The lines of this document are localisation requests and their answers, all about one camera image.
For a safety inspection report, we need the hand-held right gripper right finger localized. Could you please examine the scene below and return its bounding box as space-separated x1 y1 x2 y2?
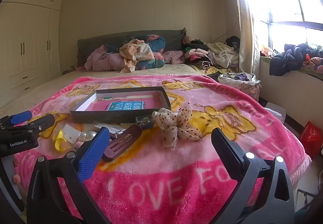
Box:
211 128 296 224

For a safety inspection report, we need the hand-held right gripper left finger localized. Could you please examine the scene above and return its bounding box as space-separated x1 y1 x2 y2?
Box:
26 126 111 224

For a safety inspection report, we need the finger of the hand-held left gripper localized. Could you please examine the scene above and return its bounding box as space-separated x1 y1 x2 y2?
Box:
0 110 33 130
26 114 56 139

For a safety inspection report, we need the pearl flower hair clip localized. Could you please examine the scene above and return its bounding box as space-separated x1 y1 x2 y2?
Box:
79 131 98 142

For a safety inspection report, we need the yellow bracelet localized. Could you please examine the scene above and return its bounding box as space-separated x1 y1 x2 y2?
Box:
52 130 66 151

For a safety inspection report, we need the brown hair clip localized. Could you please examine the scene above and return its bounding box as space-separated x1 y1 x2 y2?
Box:
102 124 142 162

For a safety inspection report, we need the dark cardboard box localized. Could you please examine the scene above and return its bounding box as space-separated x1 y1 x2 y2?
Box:
70 86 172 124

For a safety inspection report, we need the beige dotted bow hair tie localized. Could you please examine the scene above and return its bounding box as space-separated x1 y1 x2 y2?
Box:
152 103 202 150

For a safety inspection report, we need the white card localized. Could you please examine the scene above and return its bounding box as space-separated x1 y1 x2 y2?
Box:
62 124 81 144

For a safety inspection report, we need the clear plastic packet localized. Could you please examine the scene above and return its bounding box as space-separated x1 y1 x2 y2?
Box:
93 121 127 139

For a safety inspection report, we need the pink book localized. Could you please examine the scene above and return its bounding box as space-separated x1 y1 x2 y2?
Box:
83 91 162 111

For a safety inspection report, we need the pink printed blanket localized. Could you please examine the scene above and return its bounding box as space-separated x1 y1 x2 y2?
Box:
0 75 312 224

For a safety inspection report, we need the small dark box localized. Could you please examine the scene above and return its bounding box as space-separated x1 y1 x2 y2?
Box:
135 115 153 129

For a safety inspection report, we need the white paper box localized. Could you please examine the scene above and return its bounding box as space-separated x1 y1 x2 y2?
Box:
265 103 287 124

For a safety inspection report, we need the basket of clothes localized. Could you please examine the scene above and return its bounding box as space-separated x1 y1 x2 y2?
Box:
217 73 261 103

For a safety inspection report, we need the cream wardrobe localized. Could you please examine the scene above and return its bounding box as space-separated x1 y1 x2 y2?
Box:
0 0 63 103

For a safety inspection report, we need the red plastic bag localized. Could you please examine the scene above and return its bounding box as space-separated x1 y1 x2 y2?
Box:
300 120 323 159

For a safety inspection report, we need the pink quilt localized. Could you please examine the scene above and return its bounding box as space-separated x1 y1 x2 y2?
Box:
84 45 127 72

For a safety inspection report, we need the pile of clothes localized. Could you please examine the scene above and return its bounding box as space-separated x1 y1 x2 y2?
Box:
183 36 240 74

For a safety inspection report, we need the dark jacket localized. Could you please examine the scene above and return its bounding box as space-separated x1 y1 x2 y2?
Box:
269 43 318 77

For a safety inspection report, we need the beige floral cloth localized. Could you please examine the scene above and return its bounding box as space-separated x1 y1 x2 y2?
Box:
119 39 155 73

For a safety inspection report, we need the orange clothing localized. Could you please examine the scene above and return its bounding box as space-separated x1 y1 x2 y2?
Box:
301 52 323 74

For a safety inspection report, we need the cream curtain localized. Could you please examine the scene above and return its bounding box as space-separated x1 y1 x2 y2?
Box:
228 0 264 75

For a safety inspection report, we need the dark floral pillow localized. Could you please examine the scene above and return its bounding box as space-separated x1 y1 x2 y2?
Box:
126 35 166 70

